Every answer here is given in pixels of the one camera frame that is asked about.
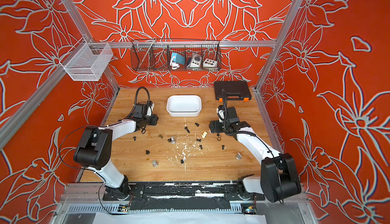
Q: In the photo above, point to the blue box in basket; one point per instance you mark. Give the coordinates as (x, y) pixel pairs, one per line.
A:
(177, 59)

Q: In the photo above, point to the white device in basket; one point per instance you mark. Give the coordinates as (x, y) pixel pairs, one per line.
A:
(194, 61)

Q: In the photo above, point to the silver chess piece front left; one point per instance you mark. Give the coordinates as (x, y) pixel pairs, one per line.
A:
(155, 163)

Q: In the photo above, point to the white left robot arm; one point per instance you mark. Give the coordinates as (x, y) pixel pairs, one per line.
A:
(95, 146)

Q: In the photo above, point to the cream knight chess piece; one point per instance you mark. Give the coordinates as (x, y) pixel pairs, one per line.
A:
(204, 134)

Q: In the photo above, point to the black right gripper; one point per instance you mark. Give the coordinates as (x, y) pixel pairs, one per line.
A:
(212, 126)

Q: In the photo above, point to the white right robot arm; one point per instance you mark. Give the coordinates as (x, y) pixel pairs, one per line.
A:
(278, 178)

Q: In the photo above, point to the clear plastic wall bin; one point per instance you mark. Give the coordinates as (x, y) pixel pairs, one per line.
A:
(86, 63)

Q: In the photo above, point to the white plastic storage box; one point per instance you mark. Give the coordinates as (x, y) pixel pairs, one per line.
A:
(184, 105)

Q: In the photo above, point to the white dotted box in basket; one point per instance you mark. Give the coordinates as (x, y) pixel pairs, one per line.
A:
(208, 63)

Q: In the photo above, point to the black tool case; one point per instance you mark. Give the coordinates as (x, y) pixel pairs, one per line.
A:
(235, 90)

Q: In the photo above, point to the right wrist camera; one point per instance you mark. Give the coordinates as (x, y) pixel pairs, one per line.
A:
(221, 112)

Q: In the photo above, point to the black wire wall basket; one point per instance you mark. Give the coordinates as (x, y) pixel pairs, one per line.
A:
(155, 54)

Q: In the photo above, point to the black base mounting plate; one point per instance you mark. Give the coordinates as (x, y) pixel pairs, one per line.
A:
(185, 196)

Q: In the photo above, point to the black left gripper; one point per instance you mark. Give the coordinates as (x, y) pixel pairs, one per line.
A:
(154, 119)

